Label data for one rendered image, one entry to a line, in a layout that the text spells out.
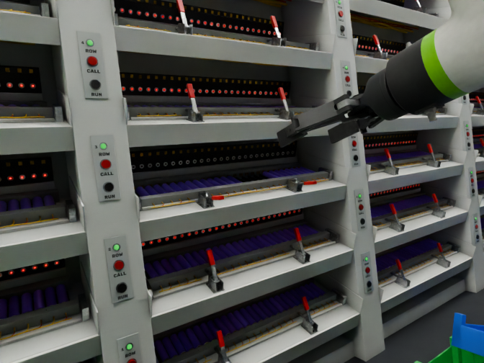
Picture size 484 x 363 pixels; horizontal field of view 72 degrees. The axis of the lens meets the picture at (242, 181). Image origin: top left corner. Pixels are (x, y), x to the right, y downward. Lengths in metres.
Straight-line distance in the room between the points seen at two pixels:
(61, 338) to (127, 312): 0.12
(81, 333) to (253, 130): 0.56
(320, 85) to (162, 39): 0.52
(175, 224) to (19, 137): 0.32
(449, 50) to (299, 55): 0.56
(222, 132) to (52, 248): 0.41
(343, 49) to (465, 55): 0.66
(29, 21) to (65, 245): 0.39
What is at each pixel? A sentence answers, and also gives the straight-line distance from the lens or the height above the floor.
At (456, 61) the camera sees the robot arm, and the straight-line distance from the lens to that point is 0.48.
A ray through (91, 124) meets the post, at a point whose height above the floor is 0.72.
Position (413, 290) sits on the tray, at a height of 0.13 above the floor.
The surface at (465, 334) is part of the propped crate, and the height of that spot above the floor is 0.14.
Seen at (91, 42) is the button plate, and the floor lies 0.87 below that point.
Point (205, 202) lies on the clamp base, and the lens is 0.74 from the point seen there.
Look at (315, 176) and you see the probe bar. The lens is 1.00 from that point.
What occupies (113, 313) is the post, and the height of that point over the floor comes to 0.37.
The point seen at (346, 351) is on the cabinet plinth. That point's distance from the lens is 1.18.
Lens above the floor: 0.61
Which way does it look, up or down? 2 degrees down
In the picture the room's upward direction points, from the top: 7 degrees counter-clockwise
